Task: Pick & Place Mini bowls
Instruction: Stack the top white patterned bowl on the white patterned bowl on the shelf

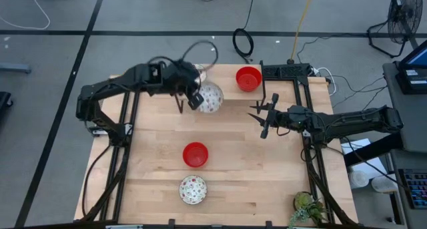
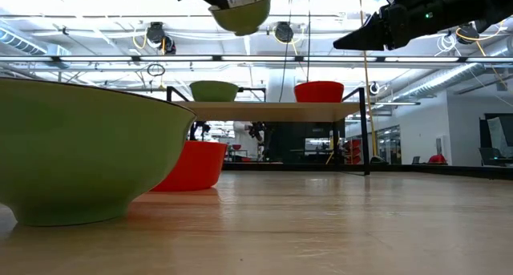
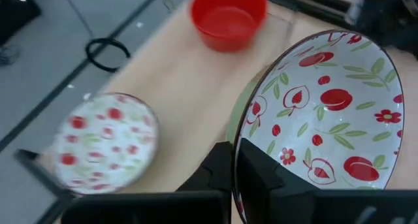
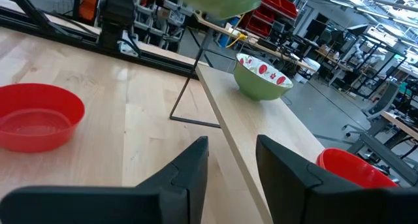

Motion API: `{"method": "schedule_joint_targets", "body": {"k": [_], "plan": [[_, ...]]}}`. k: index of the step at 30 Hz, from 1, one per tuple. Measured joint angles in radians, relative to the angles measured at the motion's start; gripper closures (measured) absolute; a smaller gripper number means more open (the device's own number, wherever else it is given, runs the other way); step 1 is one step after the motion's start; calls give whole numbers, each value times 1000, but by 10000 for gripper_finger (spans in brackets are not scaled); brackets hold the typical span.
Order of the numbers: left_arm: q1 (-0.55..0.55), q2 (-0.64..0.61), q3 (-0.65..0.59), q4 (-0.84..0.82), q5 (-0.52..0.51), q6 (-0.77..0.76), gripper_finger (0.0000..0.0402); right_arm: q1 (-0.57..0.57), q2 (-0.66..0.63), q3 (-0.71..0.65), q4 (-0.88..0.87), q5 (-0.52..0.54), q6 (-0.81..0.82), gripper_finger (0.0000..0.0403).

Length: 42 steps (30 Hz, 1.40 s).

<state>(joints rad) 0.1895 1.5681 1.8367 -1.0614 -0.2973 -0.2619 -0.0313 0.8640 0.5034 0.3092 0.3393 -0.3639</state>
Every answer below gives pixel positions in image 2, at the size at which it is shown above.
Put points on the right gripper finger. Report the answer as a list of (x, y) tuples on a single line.
[(366, 38)]

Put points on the red chair back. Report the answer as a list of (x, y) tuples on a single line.
[(437, 159)]

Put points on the silver ceiling air duct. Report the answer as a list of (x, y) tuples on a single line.
[(20, 42), (441, 80)]

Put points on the red plastic mini bowl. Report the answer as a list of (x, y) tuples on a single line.
[(319, 94), (319, 83), (196, 167)]

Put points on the green bowl floral inside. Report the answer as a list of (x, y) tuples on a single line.
[(244, 16), (214, 92), (80, 154)]

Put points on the black aluminium extrusion frame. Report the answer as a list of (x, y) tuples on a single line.
[(441, 170)]

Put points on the wooden shelf riser black legs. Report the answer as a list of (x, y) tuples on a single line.
[(272, 111)]

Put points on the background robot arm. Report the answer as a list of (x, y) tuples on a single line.
[(256, 132), (204, 127)]

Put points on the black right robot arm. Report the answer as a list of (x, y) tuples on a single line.
[(485, 4)]

